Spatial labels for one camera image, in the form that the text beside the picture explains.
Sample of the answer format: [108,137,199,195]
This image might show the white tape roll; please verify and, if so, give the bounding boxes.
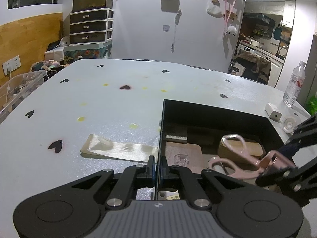
[282,116,297,134]

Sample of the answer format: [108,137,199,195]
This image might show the black storage box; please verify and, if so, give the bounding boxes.
[155,99,296,206]

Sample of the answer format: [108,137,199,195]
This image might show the small black labelled box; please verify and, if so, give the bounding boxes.
[165,125,187,143]

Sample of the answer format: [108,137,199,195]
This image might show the clear plastic storage bin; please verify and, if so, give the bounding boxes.
[0,70,46,123]

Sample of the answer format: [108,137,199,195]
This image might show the dark chair with clothes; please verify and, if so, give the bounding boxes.
[231,52,271,85]

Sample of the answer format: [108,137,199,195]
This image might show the white plush toy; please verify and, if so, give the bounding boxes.
[225,25,237,36]

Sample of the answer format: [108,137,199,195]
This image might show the white drawer cabinet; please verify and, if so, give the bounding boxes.
[69,8,115,44]

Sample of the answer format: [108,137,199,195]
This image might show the brown card with clear hook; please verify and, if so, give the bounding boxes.
[165,142,204,174]

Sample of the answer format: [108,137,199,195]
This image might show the clear plastic water bottle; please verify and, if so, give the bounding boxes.
[283,61,306,107]

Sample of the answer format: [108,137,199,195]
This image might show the white wall socket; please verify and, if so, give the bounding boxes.
[2,55,21,76]

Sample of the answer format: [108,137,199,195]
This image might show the white USB charger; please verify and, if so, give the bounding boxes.
[265,103,282,122]

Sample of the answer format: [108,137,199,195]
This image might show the pink scissors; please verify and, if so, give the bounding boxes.
[208,134,296,180]

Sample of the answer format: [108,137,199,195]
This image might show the oval wooden block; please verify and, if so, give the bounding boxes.
[218,139,264,164]

